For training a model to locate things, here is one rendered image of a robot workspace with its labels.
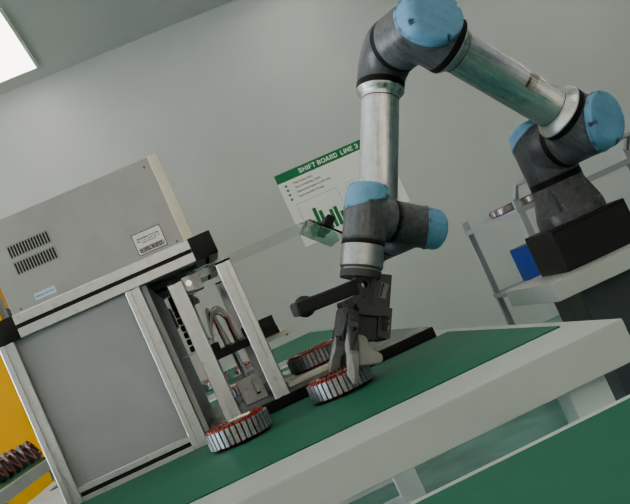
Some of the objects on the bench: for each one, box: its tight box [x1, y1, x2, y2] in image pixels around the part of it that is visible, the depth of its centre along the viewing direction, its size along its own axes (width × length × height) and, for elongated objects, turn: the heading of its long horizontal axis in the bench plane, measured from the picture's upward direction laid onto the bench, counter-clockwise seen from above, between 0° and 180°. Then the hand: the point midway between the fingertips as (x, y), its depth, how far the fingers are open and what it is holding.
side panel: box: [0, 286, 207, 504], centre depth 179 cm, size 28×3×32 cm, turn 13°
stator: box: [286, 340, 332, 375], centre depth 204 cm, size 11×11×4 cm
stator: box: [306, 365, 374, 404], centre depth 162 cm, size 11×11×4 cm
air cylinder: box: [235, 371, 268, 406], centre depth 203 cm, size 5×8×6 cm
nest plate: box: [284, 361, 329, 387], centre depth 204 cm, size 15×15×1 cm
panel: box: [141, 285, 212, 432], centre depth 214 cm, size 1×66×30 cm, turn 103°
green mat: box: [80, 326, 560, 504], centre depth 149 cm, size 94×61×1 cm, turn 13°
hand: (339, 387), depth 162 cm, fingers open, 14 cm apart
